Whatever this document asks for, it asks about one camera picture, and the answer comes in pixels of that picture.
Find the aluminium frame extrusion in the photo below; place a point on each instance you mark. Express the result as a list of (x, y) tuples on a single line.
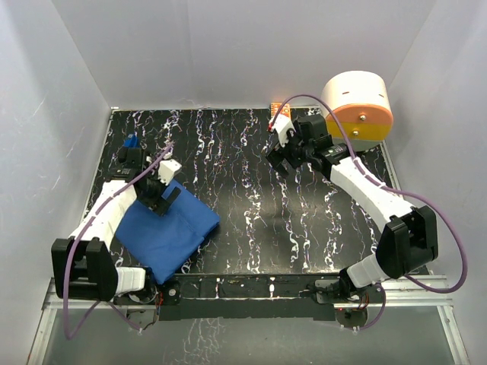
[(395, 292)]

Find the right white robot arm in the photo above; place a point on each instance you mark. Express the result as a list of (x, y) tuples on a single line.
[(409, 237)]

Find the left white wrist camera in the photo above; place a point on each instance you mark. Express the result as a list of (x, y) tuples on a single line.
[(167, 170)]

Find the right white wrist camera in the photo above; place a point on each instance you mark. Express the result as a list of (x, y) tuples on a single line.
[(283, 127)]

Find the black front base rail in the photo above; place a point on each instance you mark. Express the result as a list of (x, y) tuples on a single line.
[(255, 296)]

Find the small orange circuit board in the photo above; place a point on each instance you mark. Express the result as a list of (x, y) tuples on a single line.
[(278, 107)]

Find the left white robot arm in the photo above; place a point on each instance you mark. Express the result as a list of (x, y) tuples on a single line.
[(82, 264)]

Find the small blue plastic clip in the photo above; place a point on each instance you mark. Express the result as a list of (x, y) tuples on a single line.
[(132, 141)]

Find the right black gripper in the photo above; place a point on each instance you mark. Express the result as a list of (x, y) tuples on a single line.
[(278, 155)]

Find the pink cylindrical tissue phantom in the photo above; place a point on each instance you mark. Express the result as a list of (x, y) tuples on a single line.
[(360, 102)]

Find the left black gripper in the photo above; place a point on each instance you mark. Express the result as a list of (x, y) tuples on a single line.
[(159, 204)]

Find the blue surgical drape cloth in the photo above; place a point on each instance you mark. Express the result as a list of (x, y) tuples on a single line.
[(164, 243)]

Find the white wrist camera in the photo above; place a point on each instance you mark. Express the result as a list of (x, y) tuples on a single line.
[(167, 170), (283, 127)]

